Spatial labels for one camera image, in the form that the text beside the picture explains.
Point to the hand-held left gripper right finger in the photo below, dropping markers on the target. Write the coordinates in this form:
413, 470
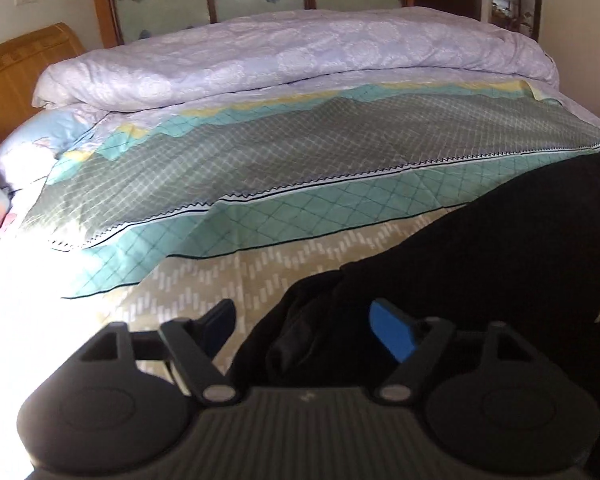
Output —
393, 330

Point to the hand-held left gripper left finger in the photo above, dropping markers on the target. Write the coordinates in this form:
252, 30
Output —
219, 324

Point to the black pants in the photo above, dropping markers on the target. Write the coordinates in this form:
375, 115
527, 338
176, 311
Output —
480, 260

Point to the patterned bed sheet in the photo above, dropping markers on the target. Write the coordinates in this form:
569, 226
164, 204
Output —
260, 170

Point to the lavender folded quilt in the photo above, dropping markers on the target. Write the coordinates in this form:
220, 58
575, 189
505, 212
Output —
300, 55

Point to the wooden headboard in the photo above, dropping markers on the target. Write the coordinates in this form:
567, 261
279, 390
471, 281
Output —
15, 75

